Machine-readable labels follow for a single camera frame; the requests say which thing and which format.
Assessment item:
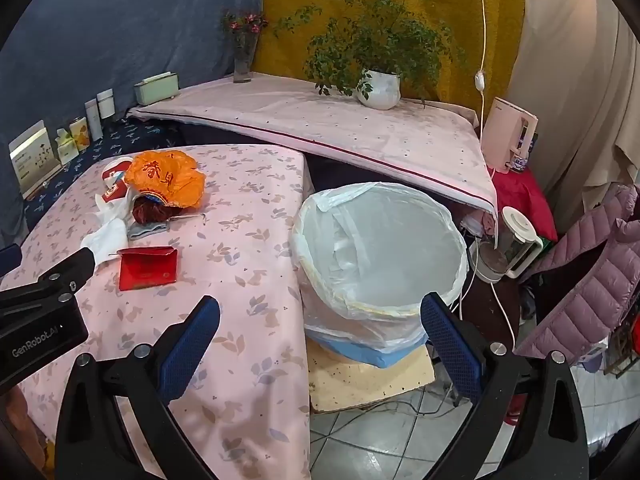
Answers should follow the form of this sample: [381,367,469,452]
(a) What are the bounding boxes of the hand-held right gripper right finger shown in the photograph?
[420,292,591,480]

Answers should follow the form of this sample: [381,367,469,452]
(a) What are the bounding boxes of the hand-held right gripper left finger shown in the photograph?
[54,295,222,480]

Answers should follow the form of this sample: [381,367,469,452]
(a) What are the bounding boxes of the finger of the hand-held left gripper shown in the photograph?
[0,245,23,277]
[0,248,96,312]

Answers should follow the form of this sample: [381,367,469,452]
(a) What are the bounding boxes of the white tissue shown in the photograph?
[82,192,133,266]

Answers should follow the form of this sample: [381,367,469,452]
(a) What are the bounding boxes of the blue trash bin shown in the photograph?
[306,327,430,368]

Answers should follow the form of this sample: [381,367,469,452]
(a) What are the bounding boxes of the grey sock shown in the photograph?
[126,220,171,241]

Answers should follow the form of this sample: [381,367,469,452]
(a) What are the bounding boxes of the dark red velvet scrunchie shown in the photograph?
[131,195,173,226]

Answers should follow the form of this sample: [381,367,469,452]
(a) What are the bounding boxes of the red flat packet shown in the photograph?
[118,246,179,292]

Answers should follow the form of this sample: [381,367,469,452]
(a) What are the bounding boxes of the pink floral tablecloth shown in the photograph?
[0,144,313,480]

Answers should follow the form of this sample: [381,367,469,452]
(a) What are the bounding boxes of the framed white card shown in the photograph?
[8,121,63,201]

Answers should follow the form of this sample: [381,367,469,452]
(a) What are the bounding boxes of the small green white box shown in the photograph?
[55,128,76,166]

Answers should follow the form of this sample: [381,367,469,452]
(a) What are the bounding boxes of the white electric kettle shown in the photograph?
[472,206,544,282]

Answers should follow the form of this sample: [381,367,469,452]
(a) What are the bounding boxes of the small yellow box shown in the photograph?
[70,116,91,153]

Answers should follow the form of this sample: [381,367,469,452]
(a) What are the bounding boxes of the orange printed bag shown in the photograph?
[124,150,206,209]

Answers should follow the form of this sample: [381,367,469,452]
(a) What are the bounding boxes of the dark blue floral cloth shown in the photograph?
[22,117,181,221]

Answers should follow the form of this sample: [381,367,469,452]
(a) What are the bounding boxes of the pink quilted jacket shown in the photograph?
[515,185,640,366]

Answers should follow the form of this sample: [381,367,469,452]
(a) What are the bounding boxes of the tall white bottle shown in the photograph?
[84,100,104,142]

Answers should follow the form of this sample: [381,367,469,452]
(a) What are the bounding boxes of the red cloth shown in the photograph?
[490,167,558,243]

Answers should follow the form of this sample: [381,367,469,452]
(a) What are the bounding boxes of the short white jar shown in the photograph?
[96,89,116,121]

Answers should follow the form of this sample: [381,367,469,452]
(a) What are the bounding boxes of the dark navy cloth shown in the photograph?
[175,121,483,206]

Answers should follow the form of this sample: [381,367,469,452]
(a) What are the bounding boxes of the pale green tissue box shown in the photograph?
[133,72,180,106]

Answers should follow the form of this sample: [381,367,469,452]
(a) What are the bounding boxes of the blue curtain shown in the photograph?
[0,0,266,261]

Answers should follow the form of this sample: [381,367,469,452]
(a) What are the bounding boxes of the pale pink dotted sheet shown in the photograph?
[125,72,498,241]

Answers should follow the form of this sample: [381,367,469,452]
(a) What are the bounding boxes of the green plant in white pot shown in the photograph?
[274,0,468,111]

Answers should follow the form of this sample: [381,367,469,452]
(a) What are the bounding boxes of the glass vase with red flowers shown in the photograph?
[220,9,271,84]

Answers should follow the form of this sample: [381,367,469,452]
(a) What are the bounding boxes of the beige curtain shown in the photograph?
[505,0,640,221]

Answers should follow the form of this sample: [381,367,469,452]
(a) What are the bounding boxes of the white kettle cable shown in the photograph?
[489,280,517,353]

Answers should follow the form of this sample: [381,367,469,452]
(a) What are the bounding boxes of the white cable with switch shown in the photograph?
[472,0,491,141]

